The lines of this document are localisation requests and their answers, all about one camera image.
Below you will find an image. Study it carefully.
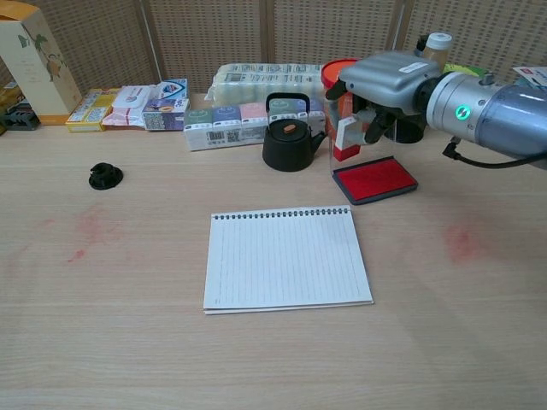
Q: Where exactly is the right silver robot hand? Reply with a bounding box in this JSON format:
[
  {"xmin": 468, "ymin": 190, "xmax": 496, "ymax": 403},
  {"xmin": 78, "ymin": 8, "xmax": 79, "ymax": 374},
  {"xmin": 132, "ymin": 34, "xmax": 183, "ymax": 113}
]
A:
[{"xmin": 325, "ymin": 50, "xmax": 444, "ymax": 144}]

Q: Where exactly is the white spiral lined notebook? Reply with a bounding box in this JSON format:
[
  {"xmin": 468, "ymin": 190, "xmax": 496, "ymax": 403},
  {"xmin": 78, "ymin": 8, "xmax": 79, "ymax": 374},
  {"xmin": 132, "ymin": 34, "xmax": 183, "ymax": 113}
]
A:
[{"xmin": 203, "ymin": 204, "xmax": 375, "ymax": 316}]

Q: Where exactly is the black mesh pen cup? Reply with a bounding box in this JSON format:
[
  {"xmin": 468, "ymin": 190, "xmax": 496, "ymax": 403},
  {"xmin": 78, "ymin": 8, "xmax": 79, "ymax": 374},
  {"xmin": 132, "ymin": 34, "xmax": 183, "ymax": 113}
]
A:
[{"xmin": 381, "ymin": 113, "xmax": 427, "ymax": 144}]

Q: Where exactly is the dark grey stand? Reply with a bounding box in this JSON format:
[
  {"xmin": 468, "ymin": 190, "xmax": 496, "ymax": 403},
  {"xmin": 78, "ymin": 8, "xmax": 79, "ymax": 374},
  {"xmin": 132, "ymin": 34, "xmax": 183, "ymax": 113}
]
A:
[{"xmin": 0, "ymin": 104, "xmax": 42, "ymax": 137}]

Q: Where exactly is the red and white stamp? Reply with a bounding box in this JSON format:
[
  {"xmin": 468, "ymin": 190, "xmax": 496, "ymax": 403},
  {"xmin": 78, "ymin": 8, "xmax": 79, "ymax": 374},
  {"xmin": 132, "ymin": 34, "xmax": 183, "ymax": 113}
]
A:
[{"xmin": 333, "ymin": 117, "xmax": 360, "ymax": 162}]

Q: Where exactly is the purple small box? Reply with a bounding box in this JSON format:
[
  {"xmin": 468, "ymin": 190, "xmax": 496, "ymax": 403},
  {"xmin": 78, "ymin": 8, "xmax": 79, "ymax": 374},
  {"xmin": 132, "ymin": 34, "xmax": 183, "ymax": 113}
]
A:
[{"xmin": 141, "ymin": 97, "xmax": 191, "ymax": 132}]

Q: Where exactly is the blue plastic packet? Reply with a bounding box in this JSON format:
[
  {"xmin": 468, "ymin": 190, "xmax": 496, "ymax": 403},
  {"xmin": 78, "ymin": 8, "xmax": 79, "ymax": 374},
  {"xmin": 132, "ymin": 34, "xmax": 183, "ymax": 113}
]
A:
[{"xmin": 511, "ymin": 66, "xmax": 547, "ymax": 86}]

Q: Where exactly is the tall cream yellow carton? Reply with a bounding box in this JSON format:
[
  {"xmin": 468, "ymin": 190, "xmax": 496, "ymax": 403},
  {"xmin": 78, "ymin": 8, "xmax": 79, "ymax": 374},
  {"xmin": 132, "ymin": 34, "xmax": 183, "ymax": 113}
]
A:
[{"xmin": 0, "ymin": 7, "xmax": 83, "ymax": 126}]

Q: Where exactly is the yellow flat box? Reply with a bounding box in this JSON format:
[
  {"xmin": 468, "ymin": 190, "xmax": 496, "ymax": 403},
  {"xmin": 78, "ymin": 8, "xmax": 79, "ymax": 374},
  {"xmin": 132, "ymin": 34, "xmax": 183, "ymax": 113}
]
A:
[{"xmin": 65, "ymin": 88, "xmax": 121, "ymax": 133}]

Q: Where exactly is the clear wrapped paper roll pack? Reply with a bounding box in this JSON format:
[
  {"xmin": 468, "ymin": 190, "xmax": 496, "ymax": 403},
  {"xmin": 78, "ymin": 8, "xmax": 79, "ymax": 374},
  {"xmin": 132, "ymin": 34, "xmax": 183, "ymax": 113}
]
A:
[{"xmin": 206, "ymin": 62, "xmax": 326, "ymax": 108}]

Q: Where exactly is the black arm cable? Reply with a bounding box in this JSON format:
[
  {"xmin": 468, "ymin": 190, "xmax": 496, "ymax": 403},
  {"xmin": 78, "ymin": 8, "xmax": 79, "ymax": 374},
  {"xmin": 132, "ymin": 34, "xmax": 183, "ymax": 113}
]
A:
[{"xmin": 443, "ymin": 140, "xmax": 547, "ymax": 171}]

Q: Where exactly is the red ink pad clear lid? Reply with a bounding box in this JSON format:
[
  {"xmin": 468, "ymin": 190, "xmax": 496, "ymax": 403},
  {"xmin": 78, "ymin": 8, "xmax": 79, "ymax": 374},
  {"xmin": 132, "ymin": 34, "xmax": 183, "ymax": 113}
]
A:
[{"xmin": 327, "ymin": 119, "xmax": 419, "ymax": 207}]

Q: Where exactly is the gold foil pack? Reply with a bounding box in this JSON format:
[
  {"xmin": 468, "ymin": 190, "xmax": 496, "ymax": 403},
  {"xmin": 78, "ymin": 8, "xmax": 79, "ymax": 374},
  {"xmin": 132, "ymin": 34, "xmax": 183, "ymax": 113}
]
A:
[{"xmin": 0, "ymin": 80, "xmax": 26, "ymax": 112}]

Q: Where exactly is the multicolour pocket tissue pack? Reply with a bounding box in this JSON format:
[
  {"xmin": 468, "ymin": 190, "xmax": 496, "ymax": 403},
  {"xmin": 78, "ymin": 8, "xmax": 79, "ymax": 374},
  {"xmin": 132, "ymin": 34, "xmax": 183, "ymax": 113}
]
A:
[{"xmin": 183, "ymin": 100, "xmax": 326, "ymax": 153}]

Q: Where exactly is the orange lidded tub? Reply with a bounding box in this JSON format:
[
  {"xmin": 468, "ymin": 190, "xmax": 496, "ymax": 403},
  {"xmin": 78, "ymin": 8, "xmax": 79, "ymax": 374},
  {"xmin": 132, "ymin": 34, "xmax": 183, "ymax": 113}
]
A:
[{"xmin": 321, "ymin": 58, "xmax": 373, "ymax": 144}]

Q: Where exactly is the blue white soap box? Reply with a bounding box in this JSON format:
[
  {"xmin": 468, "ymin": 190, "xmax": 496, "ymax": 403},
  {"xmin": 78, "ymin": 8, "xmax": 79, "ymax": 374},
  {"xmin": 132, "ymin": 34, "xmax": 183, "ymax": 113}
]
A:
[{"xmin": 147, "ymin": 78, "xmax": 189, "ymax": 106}]

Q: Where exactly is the small black round holder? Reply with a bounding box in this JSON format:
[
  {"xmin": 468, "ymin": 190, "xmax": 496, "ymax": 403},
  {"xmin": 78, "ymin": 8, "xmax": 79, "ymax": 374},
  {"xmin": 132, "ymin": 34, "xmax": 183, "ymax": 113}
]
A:
[{"xmin": 88, "ymin": 161, "xmax": 125, "ymax": 191}]

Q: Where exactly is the pink wet wipes pack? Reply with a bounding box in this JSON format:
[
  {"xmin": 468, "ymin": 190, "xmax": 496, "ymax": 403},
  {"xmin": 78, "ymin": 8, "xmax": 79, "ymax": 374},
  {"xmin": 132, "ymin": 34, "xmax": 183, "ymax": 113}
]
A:
[{"xmin": 101, "ymin": 85, "xmax": 162, "ymax": 132}]

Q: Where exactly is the black teapot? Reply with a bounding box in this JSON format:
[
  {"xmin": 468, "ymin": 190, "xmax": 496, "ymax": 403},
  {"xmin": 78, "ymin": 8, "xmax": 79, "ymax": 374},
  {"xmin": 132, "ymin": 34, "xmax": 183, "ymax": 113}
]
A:
[{"xmin": 262, "ymin": 92, "xmax": 329, "ymax": 173}]

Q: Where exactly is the brown bottle white cap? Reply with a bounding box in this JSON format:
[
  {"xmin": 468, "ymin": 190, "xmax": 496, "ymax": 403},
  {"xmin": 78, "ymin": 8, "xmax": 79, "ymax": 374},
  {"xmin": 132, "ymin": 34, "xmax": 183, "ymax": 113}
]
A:
[{"xmin": 421, "ymin": 32, "xmax": 453, "ymax": 63}]

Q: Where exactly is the wicker folding screen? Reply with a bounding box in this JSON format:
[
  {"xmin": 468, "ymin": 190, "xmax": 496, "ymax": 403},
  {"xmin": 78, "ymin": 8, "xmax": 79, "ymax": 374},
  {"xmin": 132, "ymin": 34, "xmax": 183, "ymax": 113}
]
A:
[{"xmin": 0, "ymin": 0, "xmax": 547, "ymax": 93}]

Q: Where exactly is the green tissue box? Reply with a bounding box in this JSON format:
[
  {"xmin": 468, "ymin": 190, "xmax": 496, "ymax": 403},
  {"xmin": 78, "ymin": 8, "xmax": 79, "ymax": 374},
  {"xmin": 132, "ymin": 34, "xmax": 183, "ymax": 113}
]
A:
[{"xmin": 442, "ymin": 62, "xmax": 488, "ymax": 78}]

